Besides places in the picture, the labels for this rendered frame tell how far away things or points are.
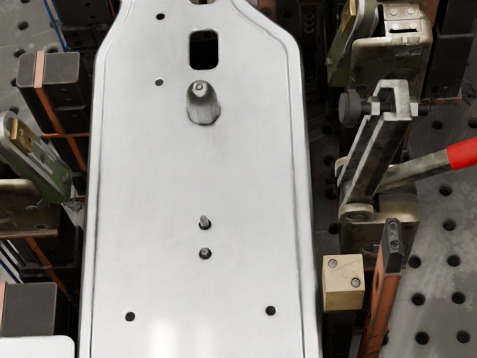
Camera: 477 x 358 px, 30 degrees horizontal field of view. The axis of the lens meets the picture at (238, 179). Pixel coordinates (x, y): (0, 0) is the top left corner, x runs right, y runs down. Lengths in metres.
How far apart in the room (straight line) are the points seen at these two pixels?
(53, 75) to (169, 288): 0.28
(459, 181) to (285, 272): 0.44
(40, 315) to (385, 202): 0.34
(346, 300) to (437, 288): 0.39
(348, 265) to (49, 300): 0.29
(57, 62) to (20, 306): 0.27
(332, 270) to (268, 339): 0.10
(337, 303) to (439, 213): 0.43
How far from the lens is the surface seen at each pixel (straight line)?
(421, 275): 1.16
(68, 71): 0.98
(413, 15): 0.90
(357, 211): 0.78
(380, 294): 0.71
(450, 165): 0.76
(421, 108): 0.68
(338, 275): 0.77
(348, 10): 0.87
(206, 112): 0.89
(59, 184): 0.89
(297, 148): 0.89
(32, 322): 0.88
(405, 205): 0.81
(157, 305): 0.84
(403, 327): 1.14
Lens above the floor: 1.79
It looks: 64 degrees down
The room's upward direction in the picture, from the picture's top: 9 degrees counter-clockwise
